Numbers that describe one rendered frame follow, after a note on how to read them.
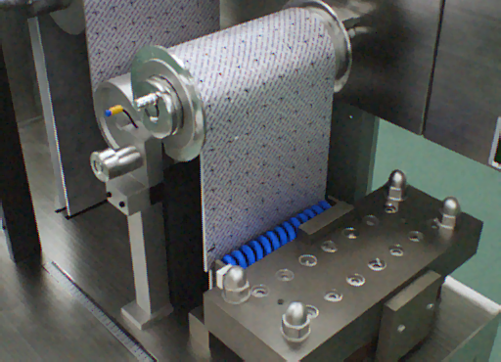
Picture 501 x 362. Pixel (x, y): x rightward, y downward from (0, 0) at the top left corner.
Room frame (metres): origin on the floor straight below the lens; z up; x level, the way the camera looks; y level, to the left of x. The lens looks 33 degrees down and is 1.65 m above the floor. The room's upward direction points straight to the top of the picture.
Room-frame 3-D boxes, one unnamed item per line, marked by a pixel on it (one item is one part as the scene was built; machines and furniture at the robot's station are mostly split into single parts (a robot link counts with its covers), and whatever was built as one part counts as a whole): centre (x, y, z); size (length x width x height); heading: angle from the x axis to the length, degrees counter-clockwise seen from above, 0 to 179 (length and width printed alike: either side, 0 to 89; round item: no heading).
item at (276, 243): (0.79, -0.05, 1.03); 0.21 x 0.04 x 0.03; 133
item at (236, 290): (0.67, 0.02, 1.05); 0.04 x 0.04 x 0.04
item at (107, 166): (0.74, 0.18, 1.18); 0.04 x 0.02 x 0.04; 43
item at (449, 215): (0.82, -0.29, 1.05); 0.04 x 0.04 x 0.04
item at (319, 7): (0.94, -0.09, 1.25); 0.15 x 0.01 x 0.15; 43
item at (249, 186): (0.80, -0.03, 1.11); 0.23 x 0.01 x 0.18; 133
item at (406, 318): (0.69, -0.22, 0.96); 0.10 x 0.03 x 0.11; 133
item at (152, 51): (0.76, 0.10, 1.25); 0.15 x 0.01 x 0.15; 43
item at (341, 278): (0.75, -0.14, 1.00); 0.40 x 0.16 x 0.06; 133
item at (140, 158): (0.76, 0.15, 1.05); 0.06 x 0.05 x 0.31; 133
